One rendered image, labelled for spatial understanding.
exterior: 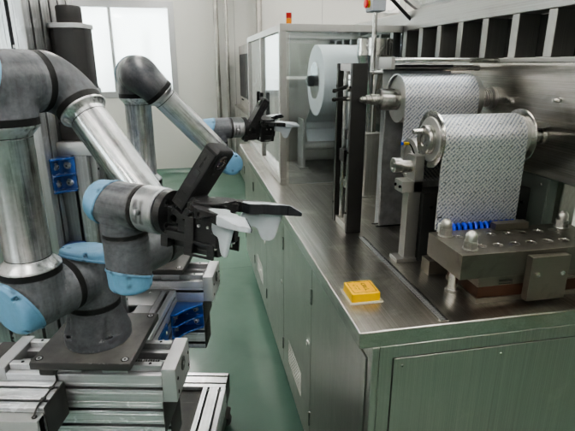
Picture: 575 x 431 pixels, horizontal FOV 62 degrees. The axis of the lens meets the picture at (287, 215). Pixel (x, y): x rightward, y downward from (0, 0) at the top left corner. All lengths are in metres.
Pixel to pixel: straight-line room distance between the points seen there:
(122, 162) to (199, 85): 5.72
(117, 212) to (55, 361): 0.50
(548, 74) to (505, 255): 0.54
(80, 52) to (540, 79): 1.20
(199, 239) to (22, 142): 0.42
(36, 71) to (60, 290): 0.42
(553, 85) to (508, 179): 0.27
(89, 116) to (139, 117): 0.66
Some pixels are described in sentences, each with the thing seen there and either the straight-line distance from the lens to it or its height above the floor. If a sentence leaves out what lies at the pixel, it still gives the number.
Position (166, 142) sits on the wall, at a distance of 6.73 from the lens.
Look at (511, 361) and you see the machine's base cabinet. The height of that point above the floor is 0.78.
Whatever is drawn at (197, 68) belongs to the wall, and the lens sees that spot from 6.65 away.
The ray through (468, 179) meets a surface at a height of 1.15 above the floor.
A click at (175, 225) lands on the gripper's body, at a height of 1.20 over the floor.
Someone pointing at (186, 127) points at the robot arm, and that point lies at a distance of 1.56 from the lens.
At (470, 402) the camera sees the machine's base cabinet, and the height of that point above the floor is 0.68.
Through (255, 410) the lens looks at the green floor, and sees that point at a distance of 2.24.
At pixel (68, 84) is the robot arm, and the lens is 1.02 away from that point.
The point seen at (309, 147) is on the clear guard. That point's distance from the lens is 2.21.
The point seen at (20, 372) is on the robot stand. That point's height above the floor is 0.76.
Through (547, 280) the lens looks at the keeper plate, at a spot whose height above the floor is 0.96.
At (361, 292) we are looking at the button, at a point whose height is 0.92.
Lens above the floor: 1.44
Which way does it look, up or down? 18 degrees down
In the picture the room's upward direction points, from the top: straight up
